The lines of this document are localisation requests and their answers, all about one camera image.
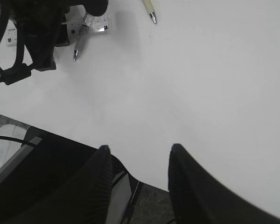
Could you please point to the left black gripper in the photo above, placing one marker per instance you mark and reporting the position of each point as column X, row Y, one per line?
column 39, row 24

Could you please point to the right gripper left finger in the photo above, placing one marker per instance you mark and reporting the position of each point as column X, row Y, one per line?
column 83, row 199

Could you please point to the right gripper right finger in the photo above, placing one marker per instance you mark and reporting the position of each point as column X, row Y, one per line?
column 198, row 198

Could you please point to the grey pen with clip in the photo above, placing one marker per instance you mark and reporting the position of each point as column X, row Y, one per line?
column 80, row 39

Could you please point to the white plastic ruler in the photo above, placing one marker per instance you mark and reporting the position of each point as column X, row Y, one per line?
column 70, row 30

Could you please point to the beige and white pen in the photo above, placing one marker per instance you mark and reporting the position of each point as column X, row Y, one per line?
column 150, row 10

